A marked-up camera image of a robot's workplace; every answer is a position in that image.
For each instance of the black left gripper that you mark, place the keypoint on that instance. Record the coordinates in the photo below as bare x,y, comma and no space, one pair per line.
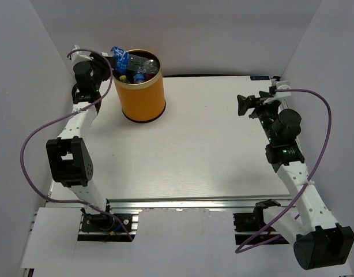
105,66

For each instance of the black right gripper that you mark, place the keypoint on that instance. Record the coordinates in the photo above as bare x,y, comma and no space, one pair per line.
245,103

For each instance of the yellow cap clear bottle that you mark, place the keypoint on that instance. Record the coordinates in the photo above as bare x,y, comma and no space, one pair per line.
123,79

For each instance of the blue label plastic bottle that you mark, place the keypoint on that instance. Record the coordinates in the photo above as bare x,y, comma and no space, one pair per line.
139,78

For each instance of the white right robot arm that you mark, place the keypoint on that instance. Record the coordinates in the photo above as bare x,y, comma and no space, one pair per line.
317,238

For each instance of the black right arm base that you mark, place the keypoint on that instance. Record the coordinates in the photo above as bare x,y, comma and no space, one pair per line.
247,223

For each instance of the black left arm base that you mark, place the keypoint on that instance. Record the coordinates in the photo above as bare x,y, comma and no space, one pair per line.
102,228

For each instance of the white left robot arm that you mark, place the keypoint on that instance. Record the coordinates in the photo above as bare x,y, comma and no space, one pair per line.
69,159

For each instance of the orange cylindrical bin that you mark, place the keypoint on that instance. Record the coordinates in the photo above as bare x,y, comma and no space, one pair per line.
142,103

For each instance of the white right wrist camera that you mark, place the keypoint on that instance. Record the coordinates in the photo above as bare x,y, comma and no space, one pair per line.
279,92

